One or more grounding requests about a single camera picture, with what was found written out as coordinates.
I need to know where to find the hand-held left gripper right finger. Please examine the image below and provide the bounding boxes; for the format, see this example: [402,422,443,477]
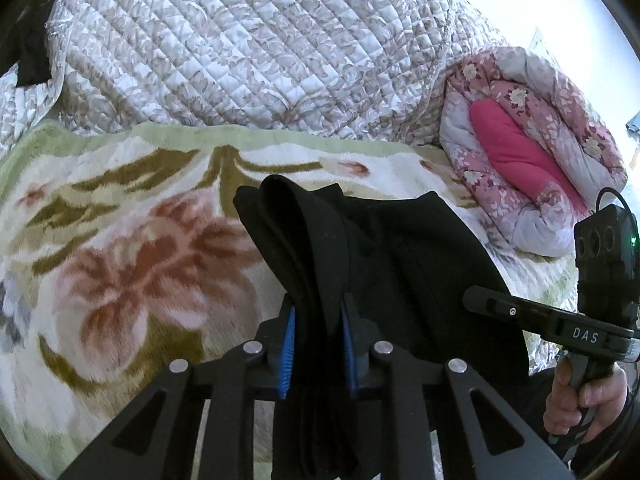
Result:
[341,306,576,480]

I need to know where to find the dark cloth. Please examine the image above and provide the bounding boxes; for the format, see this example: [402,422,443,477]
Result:
[16,0,55,87]

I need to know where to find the beige white quilted comforter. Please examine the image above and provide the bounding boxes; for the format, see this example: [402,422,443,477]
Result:
[0,0,501,161]

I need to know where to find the person's right hand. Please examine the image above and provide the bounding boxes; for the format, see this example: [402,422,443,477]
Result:
[544,359,629,445]

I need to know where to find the black pants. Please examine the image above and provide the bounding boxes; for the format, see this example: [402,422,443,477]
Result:
[233,174,532,480]

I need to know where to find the magenta pillow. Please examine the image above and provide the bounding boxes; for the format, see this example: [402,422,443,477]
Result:
[470,100,588,211]

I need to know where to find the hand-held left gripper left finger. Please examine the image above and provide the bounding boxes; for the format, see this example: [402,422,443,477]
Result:
[57,306,298,480]

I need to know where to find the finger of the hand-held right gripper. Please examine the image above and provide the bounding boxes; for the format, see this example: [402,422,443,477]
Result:
[462,286,551,342]

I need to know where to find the cream floral blanket green border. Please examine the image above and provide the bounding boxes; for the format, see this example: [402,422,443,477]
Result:
[0,120,581,480]

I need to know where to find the pink floral folded quilt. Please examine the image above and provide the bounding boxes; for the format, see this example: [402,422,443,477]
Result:
[439,46,630,258]

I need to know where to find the black cable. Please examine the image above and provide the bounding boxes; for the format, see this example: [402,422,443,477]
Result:
[595,187,632,213]

